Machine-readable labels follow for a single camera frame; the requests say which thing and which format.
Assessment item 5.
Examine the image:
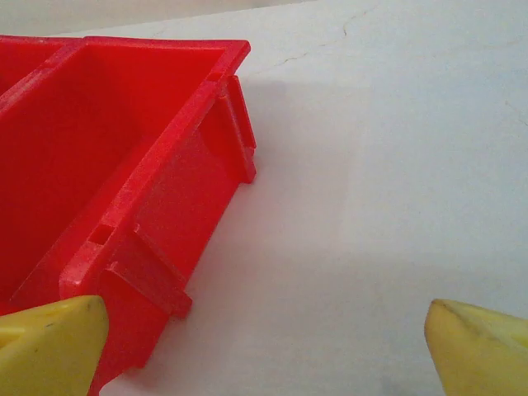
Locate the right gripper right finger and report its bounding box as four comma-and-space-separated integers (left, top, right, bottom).
424, 299, 528, 396

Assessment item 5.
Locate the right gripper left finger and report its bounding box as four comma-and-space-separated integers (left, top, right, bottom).
0, 295, 111, 396

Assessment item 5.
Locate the red plastic bin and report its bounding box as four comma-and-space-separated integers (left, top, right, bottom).
0, 35, 257, 396
0, 34, 87, 111

